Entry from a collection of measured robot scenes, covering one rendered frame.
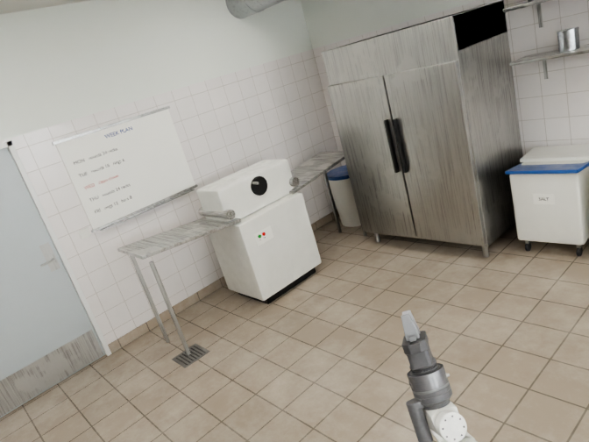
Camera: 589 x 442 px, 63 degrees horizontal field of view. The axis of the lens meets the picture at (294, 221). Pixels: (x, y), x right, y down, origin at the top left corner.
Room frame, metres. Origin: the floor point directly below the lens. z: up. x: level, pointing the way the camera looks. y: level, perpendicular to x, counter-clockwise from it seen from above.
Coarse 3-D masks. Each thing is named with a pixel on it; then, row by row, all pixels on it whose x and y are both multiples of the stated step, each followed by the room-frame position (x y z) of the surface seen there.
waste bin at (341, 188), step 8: (336, 168) 5.84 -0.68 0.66; (344, 168) 5.72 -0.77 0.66; (328, 176) 5.57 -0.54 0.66; (336, 176) 5.47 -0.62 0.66; (344, 176) 5.39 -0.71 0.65; (336, 184) 5.47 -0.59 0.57; (344, 184) 5.40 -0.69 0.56; (336, 192) 5.50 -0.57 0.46; (344, 192) 5.42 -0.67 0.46; (352, 192) 5.39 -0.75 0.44; (336, 200) 5.56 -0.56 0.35; (344, 200) 5.44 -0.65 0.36; (352, 200) 5.40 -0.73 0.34; (344, 208) 5.46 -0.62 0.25; (352, 208) 5.42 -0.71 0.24; (344, 216) 5.50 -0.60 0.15; (352, 216) 5.43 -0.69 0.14; (344, 224) 5.54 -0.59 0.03; (352, 224) 5.45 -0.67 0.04; (360, 224) 5.42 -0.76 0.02
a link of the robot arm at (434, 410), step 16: (448, 384) 0.91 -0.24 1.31; (416, 400) 0.91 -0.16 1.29; (432, 400) 0.88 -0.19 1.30; (448, 400) 0.90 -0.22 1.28; (416, 416) 0.89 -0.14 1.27; (432, 416) 0.87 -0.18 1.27; (448, 416) 0.85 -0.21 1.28; (416, 432) 0.88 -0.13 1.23; (448, 432) 0.83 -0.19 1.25; (464, 432) 0.83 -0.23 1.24
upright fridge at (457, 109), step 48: (336, 48) 4.67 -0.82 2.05; (384, 48) 4.24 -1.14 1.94; (432, 48) 3.87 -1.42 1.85; (480, 48) 3.91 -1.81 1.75; (336, 96) 4.73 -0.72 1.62; (384, 96) 4.27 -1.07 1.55; (432, 96) 3.88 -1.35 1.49; (480, 96) 3.85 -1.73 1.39; (384, 144) 4.36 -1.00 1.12; (432, 144) 3.95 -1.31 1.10; (480, 144) 3.78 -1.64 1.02; (384, 192) 4.46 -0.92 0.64; (432, 192) 4.02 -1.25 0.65; (480, 192) 3.72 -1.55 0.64; (480, 240) 3.71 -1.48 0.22
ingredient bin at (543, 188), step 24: (528, 168) 3.62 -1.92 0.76; (552, 168) 3.45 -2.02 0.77; (576, 168) 3.31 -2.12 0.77; (528, 192) 3.59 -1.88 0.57; (552, 192) 3.45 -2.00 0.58; (576, 192) 3.32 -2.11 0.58; (528, 216) 3.61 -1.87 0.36; (552, 216) 3.46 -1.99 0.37; (576, 216) 3.33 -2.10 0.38; (528, 240) 3.64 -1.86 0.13; (552, 240) 3.48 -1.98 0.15; (576, 240) 3.34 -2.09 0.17
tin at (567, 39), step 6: (564, 30) 3.73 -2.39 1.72; (570, 30) 3.66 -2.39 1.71; (576, 30) 3.66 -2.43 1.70; (558, 36) 3.73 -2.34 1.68; (564, 36) 3.68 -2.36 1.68; (570, 36) 3.66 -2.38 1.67; (576, 36) 3.66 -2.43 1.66; (558, 42) 3.74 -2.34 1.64; (564, 42) 3.69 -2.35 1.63; (570, 42) 3.67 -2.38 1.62; (576, 42) 3.66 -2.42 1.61; (558, 48) 3.76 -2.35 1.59; (564, 48) 3.69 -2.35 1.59; (570, 48) 3.67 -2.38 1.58; (576, 48) 3.66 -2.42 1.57
